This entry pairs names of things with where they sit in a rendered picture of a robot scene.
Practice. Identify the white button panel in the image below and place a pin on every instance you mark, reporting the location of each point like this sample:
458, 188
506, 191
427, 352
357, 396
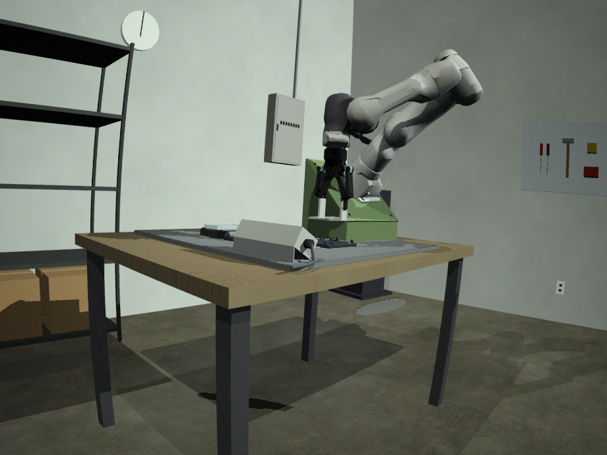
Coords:
277, 241

